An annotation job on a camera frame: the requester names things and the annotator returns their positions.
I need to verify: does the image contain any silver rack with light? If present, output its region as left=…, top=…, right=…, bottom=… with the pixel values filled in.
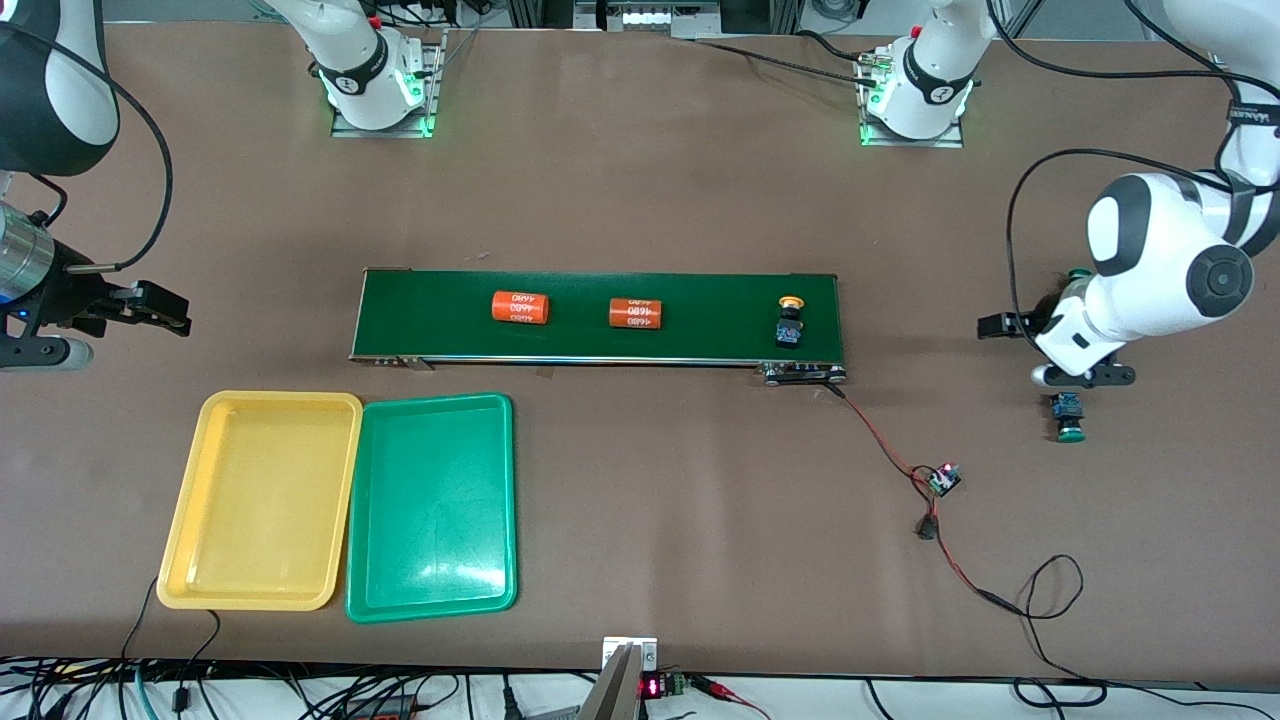
left=575, top=0, right=723, bottom=39

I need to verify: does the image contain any orange cylinder with white print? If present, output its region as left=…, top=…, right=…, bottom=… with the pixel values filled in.
left=491, top=291, right=552, bottom=325
left=609, top=297, right=666, bottom=331

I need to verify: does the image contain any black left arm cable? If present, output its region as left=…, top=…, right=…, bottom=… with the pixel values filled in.
left=985, top=0, right=1280, bottom=336

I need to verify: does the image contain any red clip lead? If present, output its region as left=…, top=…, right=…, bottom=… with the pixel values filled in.
left=690, top=676, right=771, bottom=720

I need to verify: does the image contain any yellow mushroom push button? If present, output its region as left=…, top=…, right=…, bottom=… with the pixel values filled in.
left=775, top=294, right=809, bottom=349

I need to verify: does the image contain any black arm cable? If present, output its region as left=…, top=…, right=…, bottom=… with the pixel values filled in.
left=0, top=22, right=173, bottom=273
left=985, top=0, right=1280, bottom=336

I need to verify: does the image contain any red and black wire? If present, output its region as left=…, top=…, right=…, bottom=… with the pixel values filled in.
left=822, top=383, right=1023, bottom=615

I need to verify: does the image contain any black base power cable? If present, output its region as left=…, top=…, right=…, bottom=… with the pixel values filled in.
left=695, top=30, right=881, bottom=89

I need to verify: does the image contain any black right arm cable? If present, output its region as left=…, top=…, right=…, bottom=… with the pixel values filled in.
left=0, top=22, right=173, bottom=273

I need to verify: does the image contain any silver bracket plate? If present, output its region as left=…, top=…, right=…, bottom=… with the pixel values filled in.
left=601, top=636, right=660, bottom=673

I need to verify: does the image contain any green conveyor belt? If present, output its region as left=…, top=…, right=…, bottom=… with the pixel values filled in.
left=348, top=268, right=849, bottom=388

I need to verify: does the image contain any grey metal mount bar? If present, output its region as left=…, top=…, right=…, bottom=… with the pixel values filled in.
left=578, top=643, right=642, bottom=720

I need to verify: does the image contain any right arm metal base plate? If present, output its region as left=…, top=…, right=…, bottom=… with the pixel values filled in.
left=330, top=28, right=447, bottom=139

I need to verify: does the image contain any green plastic tray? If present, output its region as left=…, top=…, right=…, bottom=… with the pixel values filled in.
left=345, top=392, right=519, bottom=625

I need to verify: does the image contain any green mushroom push button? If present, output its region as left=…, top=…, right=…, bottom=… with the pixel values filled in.
left=1055, top=267, right=1093, bottom=319
left=1049, top=392, right=1087, bottom=444

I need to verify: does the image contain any yellow plastic tray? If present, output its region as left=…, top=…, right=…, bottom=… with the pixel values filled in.
left=156, top=390, right=364, bottom=612

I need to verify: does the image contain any thin black looped cable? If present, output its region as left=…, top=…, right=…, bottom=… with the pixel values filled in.
left=1012, top=554, right=1111, bottom=706

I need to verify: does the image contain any thin black table cable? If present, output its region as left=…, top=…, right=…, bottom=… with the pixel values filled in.
left=120, top=576, right=161, bottom=661
left=172, top=608, right=222, bottom=713

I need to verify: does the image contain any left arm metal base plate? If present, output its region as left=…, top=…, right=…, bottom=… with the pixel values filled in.
left=855, top=48, right=967, bottom=150

